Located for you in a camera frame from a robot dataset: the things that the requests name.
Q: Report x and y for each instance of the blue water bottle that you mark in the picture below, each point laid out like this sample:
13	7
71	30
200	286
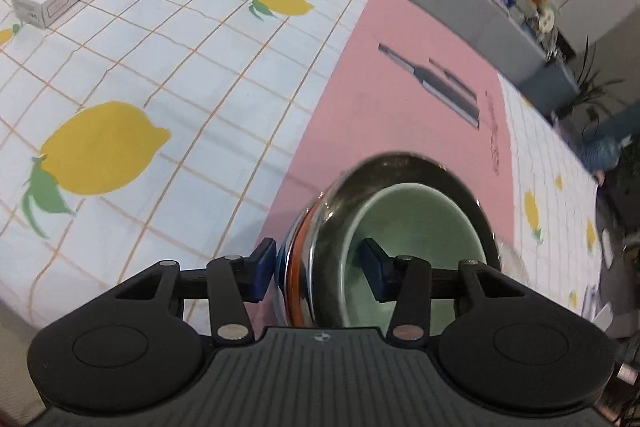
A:
600	156

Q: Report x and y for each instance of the pink table runner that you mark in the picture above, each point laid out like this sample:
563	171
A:
350	107

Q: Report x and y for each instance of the orange steel bowl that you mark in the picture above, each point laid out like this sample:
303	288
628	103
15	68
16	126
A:
370	177

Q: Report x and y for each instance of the grey trash can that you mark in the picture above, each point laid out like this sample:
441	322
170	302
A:
550	82

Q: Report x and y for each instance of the green ceramic bowl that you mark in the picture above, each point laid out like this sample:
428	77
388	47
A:
415	217

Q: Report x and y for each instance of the tall potted plant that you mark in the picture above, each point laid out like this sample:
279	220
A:
592	82

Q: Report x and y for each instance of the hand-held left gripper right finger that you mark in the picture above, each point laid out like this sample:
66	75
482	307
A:
376	272

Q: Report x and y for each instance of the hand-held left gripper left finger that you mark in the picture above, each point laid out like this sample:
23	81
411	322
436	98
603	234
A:
262	269

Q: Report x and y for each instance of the lemon print tablecloth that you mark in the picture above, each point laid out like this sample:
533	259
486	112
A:
200	57

